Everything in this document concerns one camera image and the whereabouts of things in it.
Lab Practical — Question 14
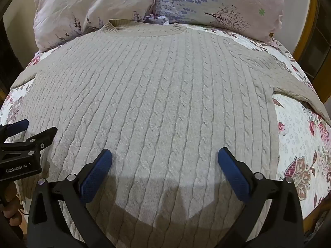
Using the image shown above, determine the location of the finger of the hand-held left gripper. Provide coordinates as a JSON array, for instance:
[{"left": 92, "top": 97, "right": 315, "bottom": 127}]
[
  {"left": 0, "top": 126, "right": 58, "bottom": 157},
  {"left": 0, "top": 119, "right": 29, "bottom": 141}
]

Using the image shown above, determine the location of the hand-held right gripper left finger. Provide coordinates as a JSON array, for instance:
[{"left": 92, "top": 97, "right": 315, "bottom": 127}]
[{"left": 26, "top": 149, "right": 116, "bottom": 248}]

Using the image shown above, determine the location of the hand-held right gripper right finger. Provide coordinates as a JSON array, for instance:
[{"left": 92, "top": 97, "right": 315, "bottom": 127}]
[{"left": 217, "top": 147, "right": 305, "bottom": 248}]

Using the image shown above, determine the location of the beige cable-knit sweater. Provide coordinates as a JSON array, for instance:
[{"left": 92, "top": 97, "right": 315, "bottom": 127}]
[{"left": 10, "top": 19, "right": 331, "bottom": 248}]

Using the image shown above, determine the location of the person's left hand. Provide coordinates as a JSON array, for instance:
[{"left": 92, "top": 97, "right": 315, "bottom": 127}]
[{"left": 2, "top": 181, "right": 23, "bottom": 228}]

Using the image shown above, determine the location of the floral quilted bedspread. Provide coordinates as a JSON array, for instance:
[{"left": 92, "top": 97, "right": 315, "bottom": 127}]
[{"left": 0, "top": 23, "right": 331, "bottom": 248}]

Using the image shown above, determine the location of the floral pink pillow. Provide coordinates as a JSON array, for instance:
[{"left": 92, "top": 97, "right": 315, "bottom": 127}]
[
  {"left": 152, "top": 0, "right": 296, "bottom": 42},
  {"left": 34, "top": 0, "right": 158, "bottom": 52}
]

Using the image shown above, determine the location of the wooden headboard frame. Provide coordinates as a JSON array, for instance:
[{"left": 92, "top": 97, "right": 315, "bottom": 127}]
[{"left": 269, "top": 0, "right": 325, "bottom": 84}]

